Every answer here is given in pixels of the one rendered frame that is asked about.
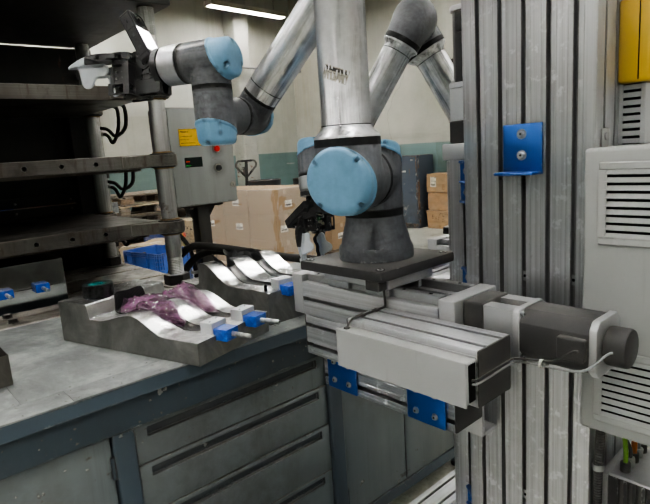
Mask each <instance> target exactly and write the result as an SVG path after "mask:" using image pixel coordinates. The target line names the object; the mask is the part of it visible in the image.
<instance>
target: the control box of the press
mask: <svg viewBox="0 0 650 504"><path fill-rule="evenodd" d="M165 109H166V118H167V126H168V135H169V144H170V151H172V152H175V154H177V160H178V165H177V167H174V168H172V169H173V178H174V186H175V195H176V204H177V208H180V209H183V208H184V209H185V210H186V212H187V213H188V214H189V215H190V216H191V218H192V222H193V231H194V240H195V242H208V243H213V239H212V229H211V220H210V215H211V213H212V210H213V208H214V206H215V205H217V206H220V205H221V204H223V202H230V201H237V200H238V197H237V187H236V176H235V166H234V156H233V145H232V144H230V145H218V146H202V145H201V144H200V143H199V142H198V137H197V131H196V128H195V115H194V108H177V107H165ZM209 261H214V258H213V257H212V255H209V256H206V257H203V258H201V259H200V260H199V261H197V262H196V263H195V264H194V265H193V270H192V271H191V273H192V274H194V277H195V278H196V277H199V276H198V267H197V266H198V264H200V263H205V262H209Z"/></svg>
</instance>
